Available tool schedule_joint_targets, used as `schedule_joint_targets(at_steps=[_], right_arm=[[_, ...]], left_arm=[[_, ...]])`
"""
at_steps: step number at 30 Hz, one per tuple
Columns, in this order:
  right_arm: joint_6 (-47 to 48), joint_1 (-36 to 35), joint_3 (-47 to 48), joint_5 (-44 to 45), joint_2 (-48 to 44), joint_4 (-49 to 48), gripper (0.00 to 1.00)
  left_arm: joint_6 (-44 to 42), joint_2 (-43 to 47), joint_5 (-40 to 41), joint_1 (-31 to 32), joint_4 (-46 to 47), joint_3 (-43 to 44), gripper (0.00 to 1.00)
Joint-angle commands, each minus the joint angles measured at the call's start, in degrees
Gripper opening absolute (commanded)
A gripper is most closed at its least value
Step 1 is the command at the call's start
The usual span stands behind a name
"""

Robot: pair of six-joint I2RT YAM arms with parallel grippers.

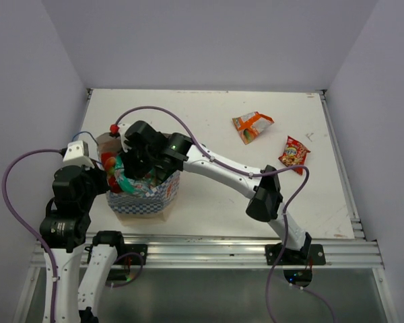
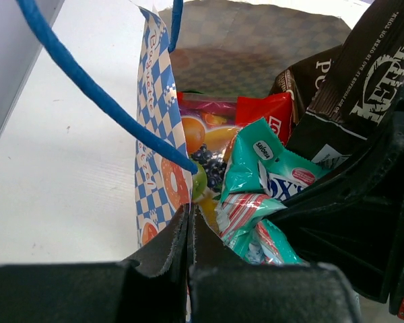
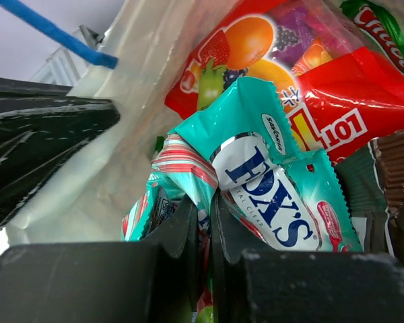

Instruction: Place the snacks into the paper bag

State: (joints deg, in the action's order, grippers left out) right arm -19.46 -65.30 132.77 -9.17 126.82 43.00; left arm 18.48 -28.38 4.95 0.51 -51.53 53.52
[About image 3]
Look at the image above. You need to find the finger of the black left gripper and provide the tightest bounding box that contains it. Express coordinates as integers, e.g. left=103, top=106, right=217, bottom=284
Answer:
left=0, top=78, right=120, bottom=229

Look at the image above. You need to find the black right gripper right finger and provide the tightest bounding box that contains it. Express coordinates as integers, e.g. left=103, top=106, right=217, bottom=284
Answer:
left=211, top=194, right=404, bottom=322

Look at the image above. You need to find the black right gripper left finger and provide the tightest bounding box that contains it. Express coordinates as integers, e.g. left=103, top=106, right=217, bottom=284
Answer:
left=0, top=198, right=198, bottom=322

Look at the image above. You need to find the teal Fox's candy bag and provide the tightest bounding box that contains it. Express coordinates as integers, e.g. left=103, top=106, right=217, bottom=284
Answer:
left=121, top=76, right=364, bottom=323

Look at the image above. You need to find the blue checkered paper bag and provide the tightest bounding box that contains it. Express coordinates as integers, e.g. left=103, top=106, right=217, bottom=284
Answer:
left=0, top=0, right=290, bottom=245

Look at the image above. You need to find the green chips bag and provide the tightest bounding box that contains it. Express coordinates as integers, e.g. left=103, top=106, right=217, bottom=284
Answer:
left=334, top=146, right=388, bottom=253

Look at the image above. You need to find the brown Kettle chips bag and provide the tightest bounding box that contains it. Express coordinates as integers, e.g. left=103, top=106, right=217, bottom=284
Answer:
left=368, top=130, right=404, bottom=260

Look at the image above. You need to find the red fruit candy bag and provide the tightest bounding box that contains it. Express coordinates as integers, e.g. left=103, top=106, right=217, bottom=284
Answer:
left=165, top=1, right=404, bottom=163

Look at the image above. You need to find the orange snack bag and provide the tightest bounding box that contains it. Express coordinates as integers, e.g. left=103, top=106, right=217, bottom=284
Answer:
left=340, top=1, right=404, bottom=76

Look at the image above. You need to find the aluminium rail frame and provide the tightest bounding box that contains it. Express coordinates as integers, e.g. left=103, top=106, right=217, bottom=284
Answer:
left=30, top=25, right=105, bottom=87

